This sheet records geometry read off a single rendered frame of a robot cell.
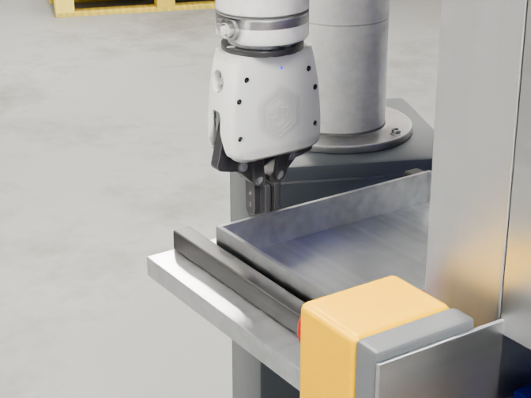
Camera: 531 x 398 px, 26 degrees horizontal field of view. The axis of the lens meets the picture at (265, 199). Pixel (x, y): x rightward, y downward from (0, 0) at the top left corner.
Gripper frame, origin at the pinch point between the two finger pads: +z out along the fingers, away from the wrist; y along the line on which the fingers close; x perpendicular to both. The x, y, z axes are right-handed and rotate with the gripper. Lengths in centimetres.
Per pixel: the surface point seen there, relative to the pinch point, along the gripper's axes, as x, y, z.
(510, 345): -43.5, -11.6, -8.4
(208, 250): -3.1, -8.0, 2.2
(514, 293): -44.4, -12.7, -12.5
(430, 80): 258, 255, 95
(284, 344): -18.1, -10.1, 4.1
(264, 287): -12.0, -7.9, 2.1
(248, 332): -14.7, -11.2, 4.2
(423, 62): 281, 271, 96
